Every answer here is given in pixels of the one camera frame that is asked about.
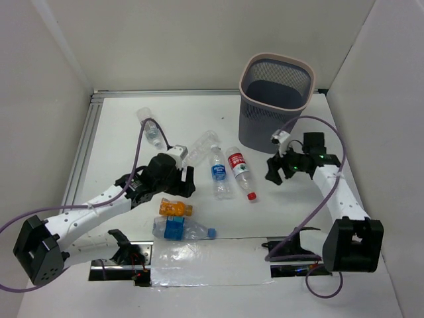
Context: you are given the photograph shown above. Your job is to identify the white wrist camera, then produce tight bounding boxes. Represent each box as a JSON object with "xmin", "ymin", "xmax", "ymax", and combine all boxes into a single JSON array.
[
  {"xmin": 165, "ymin": 144, "xmax": 188, "ymax": 169},
  {"xmin": 271, "ymin": 129, "xmax": 291, "ymax": 157}
]

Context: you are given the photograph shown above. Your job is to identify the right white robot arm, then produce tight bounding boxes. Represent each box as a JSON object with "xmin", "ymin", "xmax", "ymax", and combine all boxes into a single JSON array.
[{"xmin": 266, "ymin": 132, "xmax": 384, "ymax": 272}]

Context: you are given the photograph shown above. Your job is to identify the blue label water bottle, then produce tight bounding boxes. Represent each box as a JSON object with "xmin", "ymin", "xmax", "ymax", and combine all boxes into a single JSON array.
[{"xmin": 208, "ymin": 144, "xmax": 233, "ymax": 200}]

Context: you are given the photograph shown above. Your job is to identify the grey mesh waste bin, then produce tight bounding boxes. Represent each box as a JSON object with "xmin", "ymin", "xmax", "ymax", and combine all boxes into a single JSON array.
[{"xmin": 238, "ymin": 53, "xmax": 315, "ymax": 154}]

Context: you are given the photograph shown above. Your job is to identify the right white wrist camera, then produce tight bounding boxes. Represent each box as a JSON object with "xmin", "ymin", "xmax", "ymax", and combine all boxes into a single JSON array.
[{"xmin": 271, "ymin": 129, "xmax": 291, "ymax": 157}]

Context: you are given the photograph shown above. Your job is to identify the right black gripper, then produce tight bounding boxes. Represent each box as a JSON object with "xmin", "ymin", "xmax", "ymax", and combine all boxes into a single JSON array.
[{"xmin": 264, "ymin": 141, "xmax": 308, "ymax": 186}]

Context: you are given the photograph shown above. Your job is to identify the crushed bottle blue label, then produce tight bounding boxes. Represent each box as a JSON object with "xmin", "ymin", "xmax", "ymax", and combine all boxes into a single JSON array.
[{"xmin": 152, "ymin": 217, "xmax": 217, "ymax": 241}]

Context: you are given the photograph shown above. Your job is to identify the silver tape sheet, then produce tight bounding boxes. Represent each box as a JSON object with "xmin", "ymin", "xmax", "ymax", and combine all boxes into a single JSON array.
[{"xmin": 150, "ymin": 238, "xmax": 273, "ymax": 287}]

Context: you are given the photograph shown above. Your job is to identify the small orange juice bottle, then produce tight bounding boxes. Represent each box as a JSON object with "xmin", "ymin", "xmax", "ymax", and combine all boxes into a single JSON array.
[{"xmin": 159, "ymin": 198, "xmax": 193, "ymax": 217}]

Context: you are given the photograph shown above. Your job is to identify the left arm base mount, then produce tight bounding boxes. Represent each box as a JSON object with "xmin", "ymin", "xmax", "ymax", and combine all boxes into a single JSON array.
[{"xmin": 88, "ymin": 241, "xmax": 153, "ymax": 288}]

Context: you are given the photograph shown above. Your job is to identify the clear unlabelled plastic bottle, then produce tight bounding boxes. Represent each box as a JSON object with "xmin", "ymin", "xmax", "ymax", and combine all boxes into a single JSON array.
[{"xmin": 183, "ymin": 130, "xmax": 220, "ymax": 167}]

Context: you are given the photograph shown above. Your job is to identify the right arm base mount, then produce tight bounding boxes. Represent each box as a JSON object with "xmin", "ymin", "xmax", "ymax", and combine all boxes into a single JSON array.
[{"xmin": 270, "ymin": 234, "xmax": 321, "ymax": 278}]

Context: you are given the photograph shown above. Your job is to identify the red label water bottle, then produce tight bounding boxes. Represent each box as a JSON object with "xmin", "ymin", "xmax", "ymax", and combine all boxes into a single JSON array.
[{"xmin": 225, "ymin": 146, "xmax": 257, "ymax": 201}]

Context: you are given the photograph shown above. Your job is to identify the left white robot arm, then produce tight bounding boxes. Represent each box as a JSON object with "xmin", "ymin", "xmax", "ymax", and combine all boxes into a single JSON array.
[{"xmin": 13, "ymin": 153, "xmax": 195, "ymax": 286}]

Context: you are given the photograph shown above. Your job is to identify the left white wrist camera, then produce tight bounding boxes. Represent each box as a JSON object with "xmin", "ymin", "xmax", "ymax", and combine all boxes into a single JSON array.
[{"xmin": 165, "ymin": 144, "xmax": 188, "ymax": 169}]

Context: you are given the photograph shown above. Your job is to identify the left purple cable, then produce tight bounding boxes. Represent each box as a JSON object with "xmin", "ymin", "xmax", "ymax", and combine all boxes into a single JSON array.
[{"xmin": 0, "ymin": 118, "xmax": 173, "ymax": 293}]

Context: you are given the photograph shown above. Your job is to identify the clear bottle green label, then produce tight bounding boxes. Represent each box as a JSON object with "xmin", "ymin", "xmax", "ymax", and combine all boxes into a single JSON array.
[{"xmin": 136, "ymin": 107, "xmax": 164, "ymax": 150}]

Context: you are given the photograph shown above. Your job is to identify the aluminium frame rail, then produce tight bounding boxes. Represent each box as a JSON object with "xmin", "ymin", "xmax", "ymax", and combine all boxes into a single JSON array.
[{"xmin": 65, "ymin": 91, "xmax": 322, "ymax": 232}]

